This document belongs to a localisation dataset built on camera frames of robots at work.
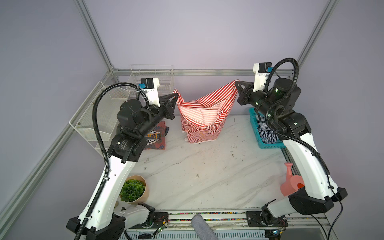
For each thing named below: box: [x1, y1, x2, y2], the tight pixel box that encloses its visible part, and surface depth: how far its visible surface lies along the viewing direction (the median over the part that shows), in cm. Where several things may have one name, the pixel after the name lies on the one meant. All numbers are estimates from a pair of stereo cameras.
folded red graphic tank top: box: [144, 121, 170, 150], surface depth 103 cm
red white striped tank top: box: [172, 80, 239, 144], surface depth 61 cm
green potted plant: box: [119, 175, 150, 205], surface depth 73 cm
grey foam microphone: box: [191, 214, 219, 240], surface depth 71 cm
